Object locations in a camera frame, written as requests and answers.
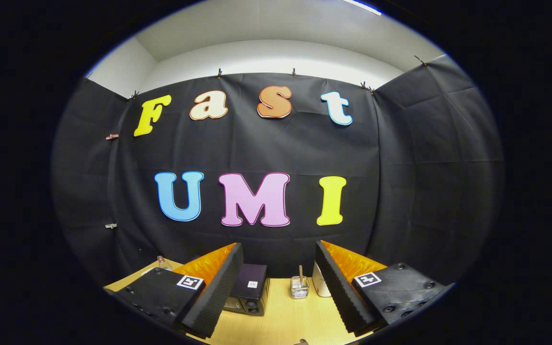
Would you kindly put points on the row of black clips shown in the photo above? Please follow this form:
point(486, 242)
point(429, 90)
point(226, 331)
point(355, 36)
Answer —
point(218, 73)

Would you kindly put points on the white toaster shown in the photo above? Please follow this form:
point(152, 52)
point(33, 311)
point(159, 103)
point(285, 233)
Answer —
point(320, 282)

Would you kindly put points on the clear bottle with red cap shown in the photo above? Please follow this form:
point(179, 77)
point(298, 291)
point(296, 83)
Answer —
point(162, 262)

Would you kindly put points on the clear glass utensil holder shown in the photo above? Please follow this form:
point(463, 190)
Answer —
point(299, 290)

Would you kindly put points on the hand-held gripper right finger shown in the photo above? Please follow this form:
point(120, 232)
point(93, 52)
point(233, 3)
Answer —
point(340, 287)

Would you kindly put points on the ceiling light panel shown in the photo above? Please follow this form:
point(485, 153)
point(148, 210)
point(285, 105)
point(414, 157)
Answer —
point(362, 6)

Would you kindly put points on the black backdrop cloth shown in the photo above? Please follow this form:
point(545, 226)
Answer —
point(266, 148)

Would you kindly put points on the wooden stick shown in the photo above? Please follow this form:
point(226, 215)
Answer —
point(301, 273)

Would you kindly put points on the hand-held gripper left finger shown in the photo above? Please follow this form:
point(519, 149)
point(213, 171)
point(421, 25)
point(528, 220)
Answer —
point(218, 292)

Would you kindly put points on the black toaster oven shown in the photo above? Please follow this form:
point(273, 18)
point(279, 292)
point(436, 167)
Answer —
point(252, 282)

